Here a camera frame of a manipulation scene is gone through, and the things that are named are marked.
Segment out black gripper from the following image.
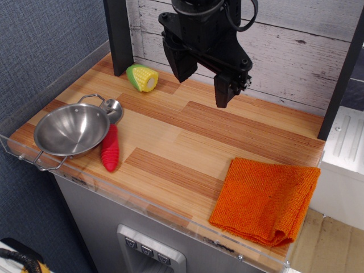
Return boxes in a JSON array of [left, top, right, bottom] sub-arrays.
[[158, 11, 253, 108]]

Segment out orange cloth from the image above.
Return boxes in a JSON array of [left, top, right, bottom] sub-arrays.
[[209, 158, 321, 247]]

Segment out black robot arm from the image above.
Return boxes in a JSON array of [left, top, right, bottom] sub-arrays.
[[158, 1, 255, 108]]

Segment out toy corn cob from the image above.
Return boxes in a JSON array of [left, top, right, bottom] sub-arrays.
[[126, 64, 159, 92]]

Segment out clear acrylic guard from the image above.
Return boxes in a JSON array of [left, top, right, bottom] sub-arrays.
[[0, 39, 291, 271]]

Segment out white toy sink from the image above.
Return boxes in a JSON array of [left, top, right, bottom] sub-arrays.
[[317, 106, 363, 229]]

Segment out grey toy fridge cabinet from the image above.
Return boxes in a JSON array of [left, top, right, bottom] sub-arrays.
[[53, 173, 274, 273]]

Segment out silver dispenser panel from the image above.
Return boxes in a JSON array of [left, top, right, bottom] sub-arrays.
[[117, 224, 187, 272]]

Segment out black yellow object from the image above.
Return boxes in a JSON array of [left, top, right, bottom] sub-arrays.
[[1, 238, 52, 273]]

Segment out black cable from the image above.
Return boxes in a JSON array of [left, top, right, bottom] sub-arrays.
[[221, 0, 259, 32]]

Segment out left black post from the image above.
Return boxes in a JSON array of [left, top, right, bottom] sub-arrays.
[[103, 0, 134, 76]]

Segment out black post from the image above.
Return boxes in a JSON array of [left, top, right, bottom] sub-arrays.
[[103, 0, 134, 76], [317, 10, 363, 141]]

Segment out red handled steel spoon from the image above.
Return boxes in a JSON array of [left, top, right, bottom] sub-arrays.
[[101, 99, 123, 172]]

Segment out steel bowl with handles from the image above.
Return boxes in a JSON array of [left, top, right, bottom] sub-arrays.
[[33, 94, 110, 171]]

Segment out right black post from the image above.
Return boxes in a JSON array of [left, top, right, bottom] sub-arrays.
[[317, 10, 363, 141]]

